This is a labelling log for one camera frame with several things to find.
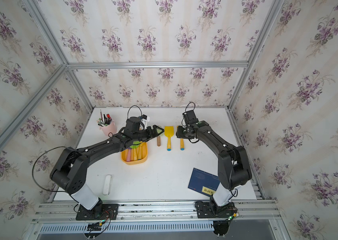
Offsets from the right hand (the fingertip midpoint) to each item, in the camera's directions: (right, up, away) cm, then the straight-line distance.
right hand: (180, 134), depth 91 cm
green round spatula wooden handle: (-14, -5, +7) cm, 17 cm away
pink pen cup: (-48, +6, +4) cm, 48 cm away
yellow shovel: (+1, -7, +6) cm, 9 cm away
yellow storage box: (-28, -13, +2) cm, 31 cm away
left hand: (-11, +1, -6) cm, 13 cm away
